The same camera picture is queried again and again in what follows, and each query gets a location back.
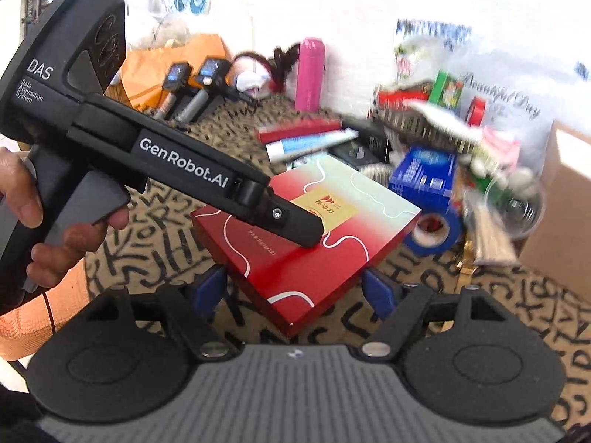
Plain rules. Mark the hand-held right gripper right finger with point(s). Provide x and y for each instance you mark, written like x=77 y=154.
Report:
x=378 y=293

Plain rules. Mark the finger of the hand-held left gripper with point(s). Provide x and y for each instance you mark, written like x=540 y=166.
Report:
x=291 y=219

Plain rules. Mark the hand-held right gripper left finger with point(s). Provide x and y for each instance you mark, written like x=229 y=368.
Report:
x=207 y=290

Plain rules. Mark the red gift box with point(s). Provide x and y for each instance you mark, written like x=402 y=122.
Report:
x=295 y=267

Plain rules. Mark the person's left forearm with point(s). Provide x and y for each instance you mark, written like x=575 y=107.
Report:
x=27 y=327

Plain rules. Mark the letter-print desktop cloth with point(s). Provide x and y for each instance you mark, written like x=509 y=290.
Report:
x=152 y=240

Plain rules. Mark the person's left hand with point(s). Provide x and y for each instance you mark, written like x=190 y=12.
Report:
x=69 y=244

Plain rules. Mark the orange bag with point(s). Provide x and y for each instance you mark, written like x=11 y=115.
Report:
x=147 y=74

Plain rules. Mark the white blue toothpaste tube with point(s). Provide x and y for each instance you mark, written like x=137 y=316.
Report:
x=309 y=143

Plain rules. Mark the blue tape roll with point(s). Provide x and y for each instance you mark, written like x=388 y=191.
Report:
x=434 y=235

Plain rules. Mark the long red box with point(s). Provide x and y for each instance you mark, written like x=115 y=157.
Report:
x=300 y=130

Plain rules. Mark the black box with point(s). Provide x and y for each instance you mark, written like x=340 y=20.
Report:
x=362 y=147

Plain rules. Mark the blue medicine box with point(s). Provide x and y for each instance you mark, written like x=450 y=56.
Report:
x=422 y=177

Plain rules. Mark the bag of toothpicks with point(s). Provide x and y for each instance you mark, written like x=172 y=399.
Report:
x=491 y=240

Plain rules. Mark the window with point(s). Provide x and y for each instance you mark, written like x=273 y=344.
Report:
x=44 y=0

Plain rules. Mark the pink thermos bottle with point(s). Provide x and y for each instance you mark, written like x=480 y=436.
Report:
x=310 y=74

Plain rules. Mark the black red hair accessory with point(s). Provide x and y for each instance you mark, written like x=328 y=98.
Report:
x=277 y=64

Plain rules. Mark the clear plastic cup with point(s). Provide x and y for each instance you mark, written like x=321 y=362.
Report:
x=517 y=207

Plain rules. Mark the red printed packet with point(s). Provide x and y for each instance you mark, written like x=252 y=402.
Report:
x=401 y=98

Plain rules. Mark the white insole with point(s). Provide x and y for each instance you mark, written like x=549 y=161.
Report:
x=443 y=122

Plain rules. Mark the pink cloth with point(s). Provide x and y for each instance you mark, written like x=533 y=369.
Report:
x=501 y=140

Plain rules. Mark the brown cardboard box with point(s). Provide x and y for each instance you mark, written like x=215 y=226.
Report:
x=561 y=212

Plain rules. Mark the green box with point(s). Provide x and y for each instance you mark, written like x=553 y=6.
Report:
x=445 y=90

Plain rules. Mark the red tape roll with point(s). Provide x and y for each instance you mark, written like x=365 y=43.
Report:
x=476 y=110

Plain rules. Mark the white printed plastic bag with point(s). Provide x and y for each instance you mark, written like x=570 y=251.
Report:
x=521 y=87

